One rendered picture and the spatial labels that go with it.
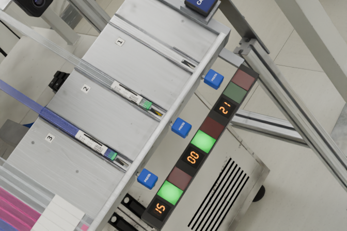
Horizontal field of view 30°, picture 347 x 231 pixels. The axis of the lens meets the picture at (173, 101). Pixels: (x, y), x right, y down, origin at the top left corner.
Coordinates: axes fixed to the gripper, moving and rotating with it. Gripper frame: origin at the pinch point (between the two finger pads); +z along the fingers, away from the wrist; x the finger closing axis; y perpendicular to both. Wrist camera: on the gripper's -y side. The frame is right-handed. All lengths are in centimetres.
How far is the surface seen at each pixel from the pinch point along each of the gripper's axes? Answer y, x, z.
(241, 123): -53, -21, 48
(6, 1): 2.7, -3.1, 11.7
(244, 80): -42.4, -14.4, 4.2
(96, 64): -18.3, -1.9, 7.7
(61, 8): 31, -65, 198
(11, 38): 40, -37, 192
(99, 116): -24.4, 6.0, 6.6
